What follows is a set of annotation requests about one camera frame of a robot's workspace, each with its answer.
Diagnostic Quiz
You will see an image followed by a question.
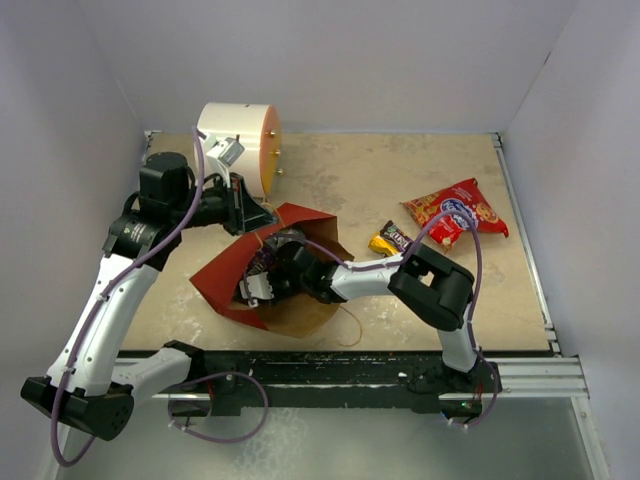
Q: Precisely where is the white cylinder drum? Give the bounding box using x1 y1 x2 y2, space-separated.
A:
196 102 285 199

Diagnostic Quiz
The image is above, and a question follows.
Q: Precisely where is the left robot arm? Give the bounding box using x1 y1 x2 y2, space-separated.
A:
20 150 275 441

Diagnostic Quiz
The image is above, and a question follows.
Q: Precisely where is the yellow snack bar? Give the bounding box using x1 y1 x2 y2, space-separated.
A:
368 234 398 257

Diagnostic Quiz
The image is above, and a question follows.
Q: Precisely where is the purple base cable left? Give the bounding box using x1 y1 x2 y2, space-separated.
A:
167 370 270 444

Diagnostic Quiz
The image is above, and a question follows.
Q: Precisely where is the brown purple candy bar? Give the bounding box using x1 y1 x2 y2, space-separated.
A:
378 220 413 254

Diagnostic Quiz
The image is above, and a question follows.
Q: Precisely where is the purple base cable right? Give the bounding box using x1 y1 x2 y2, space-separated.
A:
447 349 500 432

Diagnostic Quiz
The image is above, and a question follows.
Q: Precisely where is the red paper bag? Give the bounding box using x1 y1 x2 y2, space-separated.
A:
190 203 354 338

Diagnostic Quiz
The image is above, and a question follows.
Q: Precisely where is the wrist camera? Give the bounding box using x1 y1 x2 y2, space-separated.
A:
239 272 274 308
202 135 245 186

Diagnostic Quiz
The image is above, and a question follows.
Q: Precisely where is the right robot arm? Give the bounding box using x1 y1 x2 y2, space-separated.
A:
266 240 480 391

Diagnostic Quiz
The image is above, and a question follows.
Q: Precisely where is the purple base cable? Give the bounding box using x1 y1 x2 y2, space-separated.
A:
167 370 270 444
447 349 500 432

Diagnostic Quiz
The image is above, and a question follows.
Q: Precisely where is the silver snack wrapper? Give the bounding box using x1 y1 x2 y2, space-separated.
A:
264 227 306 251

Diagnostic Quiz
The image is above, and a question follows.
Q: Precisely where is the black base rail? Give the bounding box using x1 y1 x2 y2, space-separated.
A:
164 351 502 418

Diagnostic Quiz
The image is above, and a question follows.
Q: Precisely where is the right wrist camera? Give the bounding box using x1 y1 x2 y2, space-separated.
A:
239 272 274 308

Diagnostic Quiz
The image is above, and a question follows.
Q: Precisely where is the red candy bag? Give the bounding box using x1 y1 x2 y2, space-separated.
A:
401 178 510 249

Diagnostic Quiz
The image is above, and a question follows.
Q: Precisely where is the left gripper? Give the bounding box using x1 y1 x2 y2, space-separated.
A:
171 172 278 236

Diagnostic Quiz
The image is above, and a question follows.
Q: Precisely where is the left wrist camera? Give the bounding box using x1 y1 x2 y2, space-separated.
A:
202 135 245 186

